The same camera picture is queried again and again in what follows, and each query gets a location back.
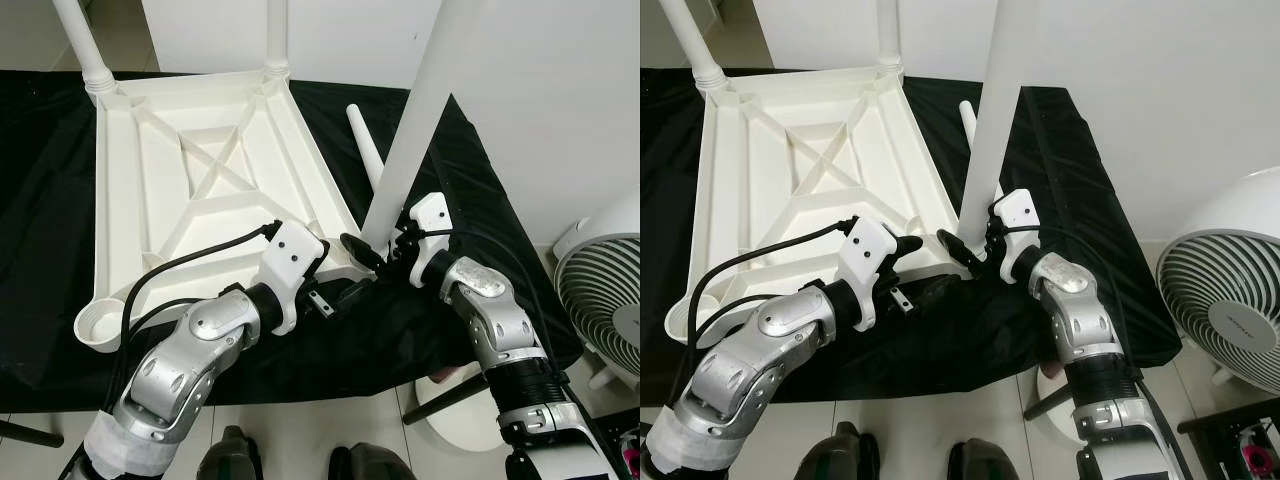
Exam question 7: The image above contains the black slanted table leg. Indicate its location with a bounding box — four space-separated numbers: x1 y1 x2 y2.
0 420 63 448
402 373 493 426
1022 383 1079 421

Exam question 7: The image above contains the black tablecloth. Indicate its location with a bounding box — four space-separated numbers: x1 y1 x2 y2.
640 65 1183 406
0 68 586 413

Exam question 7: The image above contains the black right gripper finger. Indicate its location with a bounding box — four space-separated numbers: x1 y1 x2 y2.
341 234 386 273
939 228 986 276

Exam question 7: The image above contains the dark robot left foot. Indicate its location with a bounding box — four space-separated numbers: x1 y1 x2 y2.
795 422 881 480
198 425 263 480

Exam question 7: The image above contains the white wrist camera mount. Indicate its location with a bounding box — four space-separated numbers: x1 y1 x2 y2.
838 218 901 331
258 222 327 336
995 188 1041 261
405 192 453 263

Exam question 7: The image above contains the dark robot right foot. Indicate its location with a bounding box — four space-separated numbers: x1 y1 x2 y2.
948 438 1021 480
328 443 416 480

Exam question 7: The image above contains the black floor stand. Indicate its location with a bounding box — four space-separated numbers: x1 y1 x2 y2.
595 405 641 480
1178 398 1280 480

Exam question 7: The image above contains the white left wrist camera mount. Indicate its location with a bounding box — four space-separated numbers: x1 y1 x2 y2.
258 222 327 336
838 218 901 331

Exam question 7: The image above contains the white plastic table top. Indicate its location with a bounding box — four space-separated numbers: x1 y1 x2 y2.
665 65 976 351
75 62 376 356

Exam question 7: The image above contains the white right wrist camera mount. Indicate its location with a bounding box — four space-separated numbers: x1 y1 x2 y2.
995 188 1041 261
405 192 453 263

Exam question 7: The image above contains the dark robot foot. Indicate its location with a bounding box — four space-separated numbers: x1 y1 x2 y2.
948 438 1021 480
328 443 416 480
795 422 881 480
198 425 263 480

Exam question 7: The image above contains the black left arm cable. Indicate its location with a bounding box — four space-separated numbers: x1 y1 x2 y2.
688 217 861 351
100 222 283 401

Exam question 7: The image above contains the white round floor fan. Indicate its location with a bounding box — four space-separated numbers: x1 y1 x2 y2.
552 190 641 391
1157 165 1280 386

